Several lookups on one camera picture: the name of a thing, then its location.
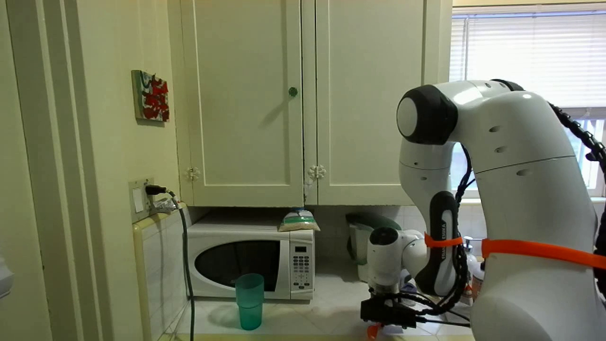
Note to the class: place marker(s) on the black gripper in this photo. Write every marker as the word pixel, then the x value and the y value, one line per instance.
pixel 388 320

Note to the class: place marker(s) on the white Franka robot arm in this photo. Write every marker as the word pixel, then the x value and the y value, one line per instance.
pixel 536 190

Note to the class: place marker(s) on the green yellow sponge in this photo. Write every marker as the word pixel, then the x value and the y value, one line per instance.
pixel 299 222

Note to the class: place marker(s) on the green plastic cup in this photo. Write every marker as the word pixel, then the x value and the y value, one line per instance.
pixel 248 303

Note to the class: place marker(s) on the white microwave oven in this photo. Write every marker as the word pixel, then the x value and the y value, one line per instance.
pixel 246 252

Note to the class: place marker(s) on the white cabinet latch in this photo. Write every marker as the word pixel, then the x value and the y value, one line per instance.
pixel 191 173
pixel 316 173

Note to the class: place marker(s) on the green cabinet knob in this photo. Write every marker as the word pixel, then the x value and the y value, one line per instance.
pixel 291 91

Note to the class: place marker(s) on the white plug adapter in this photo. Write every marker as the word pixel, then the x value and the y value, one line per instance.
pixel 164 203

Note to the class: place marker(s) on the kitchen window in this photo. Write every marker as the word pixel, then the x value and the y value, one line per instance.
pixel 536 49

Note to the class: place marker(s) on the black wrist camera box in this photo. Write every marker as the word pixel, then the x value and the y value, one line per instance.
pixel 386 305

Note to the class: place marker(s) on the cream wall cabinet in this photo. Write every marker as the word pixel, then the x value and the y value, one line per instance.
pixel 238 95

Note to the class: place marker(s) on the cream wall power outlet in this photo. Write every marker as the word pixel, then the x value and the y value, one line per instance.
pixel 136 201

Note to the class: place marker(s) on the red floral wall picture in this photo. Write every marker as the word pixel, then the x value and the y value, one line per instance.
pixel 151 95

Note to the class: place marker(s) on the cream door frame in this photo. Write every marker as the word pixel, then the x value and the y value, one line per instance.
pixel 57 157

